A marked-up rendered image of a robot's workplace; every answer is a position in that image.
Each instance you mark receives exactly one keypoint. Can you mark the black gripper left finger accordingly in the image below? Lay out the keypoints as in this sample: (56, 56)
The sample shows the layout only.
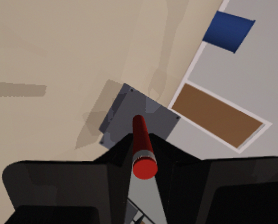
(102, 183)

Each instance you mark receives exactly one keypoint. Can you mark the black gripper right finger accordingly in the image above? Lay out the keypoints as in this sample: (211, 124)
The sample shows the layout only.
(187, 184)

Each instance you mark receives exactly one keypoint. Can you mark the red peg with white band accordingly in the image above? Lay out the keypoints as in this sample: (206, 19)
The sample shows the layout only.
(144, 163)

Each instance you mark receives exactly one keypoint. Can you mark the grey square panel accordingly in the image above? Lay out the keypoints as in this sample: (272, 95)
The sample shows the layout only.
(130, 102)

